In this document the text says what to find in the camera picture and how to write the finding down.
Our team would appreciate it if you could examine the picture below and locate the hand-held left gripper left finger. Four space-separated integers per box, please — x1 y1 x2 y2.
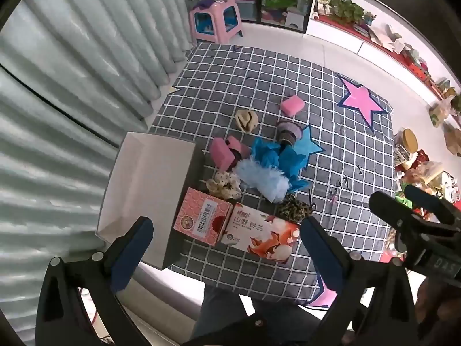
35 216 155 346

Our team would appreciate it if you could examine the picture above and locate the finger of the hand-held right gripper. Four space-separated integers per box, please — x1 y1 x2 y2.
403 184 457 225
369 190 429 231

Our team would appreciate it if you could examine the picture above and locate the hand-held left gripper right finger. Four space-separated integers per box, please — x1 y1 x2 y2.
299 217 420 346

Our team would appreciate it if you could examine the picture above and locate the grey cardboard box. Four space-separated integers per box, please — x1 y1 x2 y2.
95 132 206 271

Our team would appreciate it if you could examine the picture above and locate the blue crepe paper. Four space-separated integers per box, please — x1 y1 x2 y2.
250 137 313 192

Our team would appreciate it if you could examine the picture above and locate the person's right hand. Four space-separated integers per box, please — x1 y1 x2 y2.
417 277 461 336

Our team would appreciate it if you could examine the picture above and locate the leopard print scrunchie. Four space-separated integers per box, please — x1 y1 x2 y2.
277 195 312 221

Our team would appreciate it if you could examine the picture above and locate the white and orange tissue pack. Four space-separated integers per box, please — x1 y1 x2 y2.
220 204 302 265

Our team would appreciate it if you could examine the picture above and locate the jar with wooden lid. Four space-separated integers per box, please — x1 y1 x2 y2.
394 128 419 160

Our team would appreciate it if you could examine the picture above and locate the pink patterned carton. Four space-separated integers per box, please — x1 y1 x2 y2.
173 187 235 247

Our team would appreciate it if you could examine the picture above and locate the light blue fluffy scrunchie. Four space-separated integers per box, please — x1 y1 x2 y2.
232 159 292 203

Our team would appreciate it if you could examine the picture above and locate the cream polka dot scrunchie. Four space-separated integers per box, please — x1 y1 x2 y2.
206 171 243 201

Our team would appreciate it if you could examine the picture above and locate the person's jeans leg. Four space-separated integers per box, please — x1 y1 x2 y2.
190 284 326 346

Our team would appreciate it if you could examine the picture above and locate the striped crocheted cup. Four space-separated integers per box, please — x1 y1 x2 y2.
277 120 303 151

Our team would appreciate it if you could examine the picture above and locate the beige scrunchie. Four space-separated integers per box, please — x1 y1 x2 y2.
235 110 260 133

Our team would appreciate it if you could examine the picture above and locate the pale green curtain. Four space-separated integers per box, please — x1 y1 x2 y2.
0 0 198 296

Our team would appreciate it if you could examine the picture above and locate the grey checkered blanket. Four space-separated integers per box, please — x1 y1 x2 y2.
149 42 394 309

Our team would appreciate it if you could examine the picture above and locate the green potted plant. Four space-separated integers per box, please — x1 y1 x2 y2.
317 0 366 27

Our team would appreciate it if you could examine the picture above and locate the pink plastic stool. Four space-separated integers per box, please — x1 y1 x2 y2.
189 0 245 44

